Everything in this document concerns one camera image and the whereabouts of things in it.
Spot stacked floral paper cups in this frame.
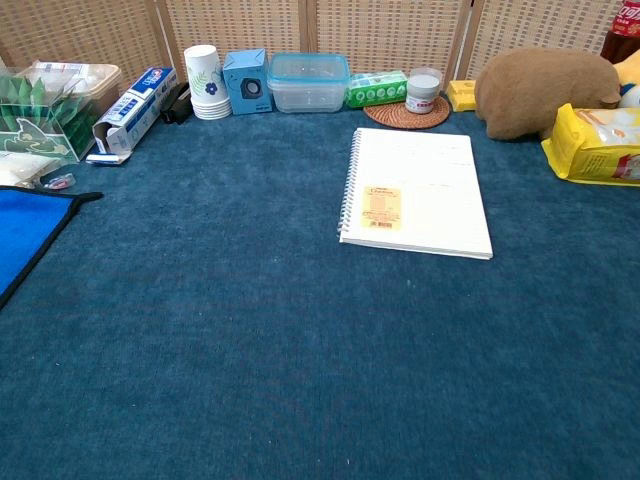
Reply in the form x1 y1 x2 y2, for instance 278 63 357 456
183 44 233 121

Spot small red blue packet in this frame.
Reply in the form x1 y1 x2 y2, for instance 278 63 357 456
41 172 78 191

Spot dark blue carpet table cover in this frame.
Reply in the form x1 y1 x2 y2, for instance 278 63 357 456
0 102 640 480

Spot blue cloth with black edge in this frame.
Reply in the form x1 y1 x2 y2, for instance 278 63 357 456
0 185 104 310

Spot white plastic bag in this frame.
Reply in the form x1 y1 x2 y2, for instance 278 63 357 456
0 151 66 189

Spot blue white toothpaste carton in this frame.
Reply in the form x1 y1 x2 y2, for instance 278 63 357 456
92 67 178 155

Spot clear container with teal lid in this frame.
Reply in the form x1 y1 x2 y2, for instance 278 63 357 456
266 52 351 114

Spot clear green leaf-print box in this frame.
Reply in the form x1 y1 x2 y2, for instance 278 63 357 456
0 67 100 163

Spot green tissue pack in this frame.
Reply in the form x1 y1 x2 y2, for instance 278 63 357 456
344 71 409 109

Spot yellow snack bag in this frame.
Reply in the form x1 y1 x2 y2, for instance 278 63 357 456
541 103 640 188

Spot woven folding screen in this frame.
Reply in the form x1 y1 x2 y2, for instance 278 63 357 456
0 0 640 99

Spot black stapler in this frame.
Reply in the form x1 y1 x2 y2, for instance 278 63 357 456
159 81 193 125

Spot beige tray with plastic packets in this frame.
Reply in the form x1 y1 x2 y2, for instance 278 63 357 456
17 60 123 117

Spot brown capybara plush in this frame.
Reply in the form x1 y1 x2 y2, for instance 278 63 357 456
473 47 623 142

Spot cola bottle with red label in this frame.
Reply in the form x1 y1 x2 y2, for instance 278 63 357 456
599 0 640 65

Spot light blue speaker box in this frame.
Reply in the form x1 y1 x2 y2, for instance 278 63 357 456
221 48 274 117

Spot white spiral notebook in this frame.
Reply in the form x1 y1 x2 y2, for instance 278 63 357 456
336 126 495 261

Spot small yellow box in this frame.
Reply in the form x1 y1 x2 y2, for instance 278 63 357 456
445 79 478 113

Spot small white jar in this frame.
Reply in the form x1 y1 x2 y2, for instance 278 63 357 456
405 67 444 115

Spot yellow plush toy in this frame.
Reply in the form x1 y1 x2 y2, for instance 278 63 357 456
611 48 640 110

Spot round rattan coaster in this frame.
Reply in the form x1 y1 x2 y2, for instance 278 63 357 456
363 95 452 131

